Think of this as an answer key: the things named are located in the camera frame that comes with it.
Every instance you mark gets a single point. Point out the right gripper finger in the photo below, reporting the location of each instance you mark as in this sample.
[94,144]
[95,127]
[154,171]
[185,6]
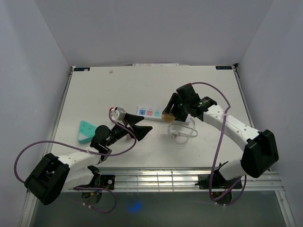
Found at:
[172,106]
[180,116]

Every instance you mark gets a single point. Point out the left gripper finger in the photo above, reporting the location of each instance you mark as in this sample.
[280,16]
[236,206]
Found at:
[131,120]
[141,131]

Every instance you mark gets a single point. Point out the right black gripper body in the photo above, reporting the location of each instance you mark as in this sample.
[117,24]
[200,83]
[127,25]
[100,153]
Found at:
[185,105]

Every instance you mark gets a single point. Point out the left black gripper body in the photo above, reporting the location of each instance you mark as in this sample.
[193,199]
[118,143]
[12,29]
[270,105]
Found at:
[119,132]

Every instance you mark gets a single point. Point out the beige cube socket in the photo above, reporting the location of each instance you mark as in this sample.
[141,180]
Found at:
[168,118]

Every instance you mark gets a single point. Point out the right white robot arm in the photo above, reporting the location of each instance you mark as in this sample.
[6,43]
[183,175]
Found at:
[258,147]

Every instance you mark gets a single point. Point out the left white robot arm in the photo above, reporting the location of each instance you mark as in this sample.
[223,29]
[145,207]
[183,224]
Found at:
[54,174]

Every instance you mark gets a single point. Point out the pink small plug adapter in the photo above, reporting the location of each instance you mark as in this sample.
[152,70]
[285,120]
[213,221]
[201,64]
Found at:
[129,136]

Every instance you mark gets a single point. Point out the white colourful power strip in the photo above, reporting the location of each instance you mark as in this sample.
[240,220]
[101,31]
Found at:
[151,113]

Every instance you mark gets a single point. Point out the teal triangular socket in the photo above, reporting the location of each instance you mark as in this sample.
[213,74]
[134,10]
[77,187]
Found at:
[86,132]

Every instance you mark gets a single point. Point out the right blue corner label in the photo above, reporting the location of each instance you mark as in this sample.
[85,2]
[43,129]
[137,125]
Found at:
[223,67]

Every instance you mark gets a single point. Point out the blue corner label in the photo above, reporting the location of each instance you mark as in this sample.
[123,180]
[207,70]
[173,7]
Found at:
[223,67]
[81,69]

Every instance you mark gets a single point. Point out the left blue corner label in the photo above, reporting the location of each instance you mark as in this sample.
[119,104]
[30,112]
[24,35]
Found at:
[81,69]

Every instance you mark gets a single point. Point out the aluminium rail frame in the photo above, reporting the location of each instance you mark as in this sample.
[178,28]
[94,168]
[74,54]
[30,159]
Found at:
[179,180]

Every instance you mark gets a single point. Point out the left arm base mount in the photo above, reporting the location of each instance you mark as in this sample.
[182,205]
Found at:
[100,181]

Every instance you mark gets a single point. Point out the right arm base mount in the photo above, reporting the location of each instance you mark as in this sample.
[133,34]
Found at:
[219,187]

